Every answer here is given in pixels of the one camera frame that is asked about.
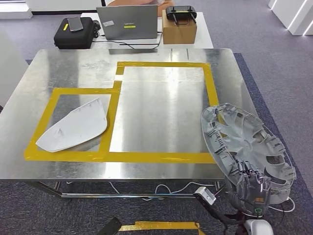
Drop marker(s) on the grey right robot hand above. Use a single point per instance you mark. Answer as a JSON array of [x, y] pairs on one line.
[[254, 198]]

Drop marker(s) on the grey plastic wheel hubcap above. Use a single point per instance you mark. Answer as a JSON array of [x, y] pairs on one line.
[[244, 136]]

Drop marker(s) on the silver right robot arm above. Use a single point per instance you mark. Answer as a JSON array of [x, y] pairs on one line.
[[259, 228]]

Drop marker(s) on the yellow tape on workbench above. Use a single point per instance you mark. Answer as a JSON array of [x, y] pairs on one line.
[[158, 158]]

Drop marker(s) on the metal top workbench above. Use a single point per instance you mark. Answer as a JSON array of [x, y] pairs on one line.
[[158, 113]]

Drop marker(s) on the white plastic panel part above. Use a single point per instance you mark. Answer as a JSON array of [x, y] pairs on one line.
[[78, 126]]

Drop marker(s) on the yellow floor tape strip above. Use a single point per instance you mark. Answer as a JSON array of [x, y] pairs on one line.
[[158, 225]]

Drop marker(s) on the white block with light strip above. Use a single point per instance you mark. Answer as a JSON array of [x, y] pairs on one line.
[[14, 11], [293, 16]]

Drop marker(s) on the brown cardboard box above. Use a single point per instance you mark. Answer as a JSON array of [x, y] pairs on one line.
[[179, 34]]

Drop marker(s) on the black remote controller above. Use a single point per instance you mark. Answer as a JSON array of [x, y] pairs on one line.
[[181, 13]]

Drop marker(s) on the grey laptop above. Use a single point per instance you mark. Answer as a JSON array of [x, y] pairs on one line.
[[127, 22]]

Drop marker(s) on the black hard carrying case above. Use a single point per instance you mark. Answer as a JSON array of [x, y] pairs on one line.
[[73, 39]]

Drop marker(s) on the smartphone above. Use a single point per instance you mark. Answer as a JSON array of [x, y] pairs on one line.
[[75, 23]]

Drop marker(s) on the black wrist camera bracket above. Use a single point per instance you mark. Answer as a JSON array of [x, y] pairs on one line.
[[215, 212]]

